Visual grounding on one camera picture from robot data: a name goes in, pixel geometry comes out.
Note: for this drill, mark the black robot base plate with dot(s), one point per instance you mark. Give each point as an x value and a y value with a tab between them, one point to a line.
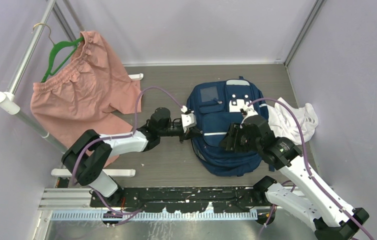
187	200

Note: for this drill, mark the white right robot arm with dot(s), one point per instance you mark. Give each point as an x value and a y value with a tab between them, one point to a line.
326	213

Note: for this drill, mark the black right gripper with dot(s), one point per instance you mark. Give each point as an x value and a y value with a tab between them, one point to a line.
227	143

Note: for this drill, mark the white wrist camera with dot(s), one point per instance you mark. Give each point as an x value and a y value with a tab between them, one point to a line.
188	118
248	114

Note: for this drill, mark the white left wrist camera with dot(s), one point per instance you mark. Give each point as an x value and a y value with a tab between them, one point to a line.
188	118

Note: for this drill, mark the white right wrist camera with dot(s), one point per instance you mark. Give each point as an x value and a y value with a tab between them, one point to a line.
248	114

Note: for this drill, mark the pink cloth garment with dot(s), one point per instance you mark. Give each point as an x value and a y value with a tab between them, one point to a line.
85	94

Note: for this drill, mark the white slotted cable duct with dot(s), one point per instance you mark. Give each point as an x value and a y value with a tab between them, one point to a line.
103	215

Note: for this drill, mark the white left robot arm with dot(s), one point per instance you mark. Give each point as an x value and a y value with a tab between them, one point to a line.
86	158

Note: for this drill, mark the white cloth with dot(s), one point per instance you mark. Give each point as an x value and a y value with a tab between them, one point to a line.
289	122

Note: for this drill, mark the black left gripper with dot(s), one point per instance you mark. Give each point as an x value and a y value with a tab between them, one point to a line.
190	133

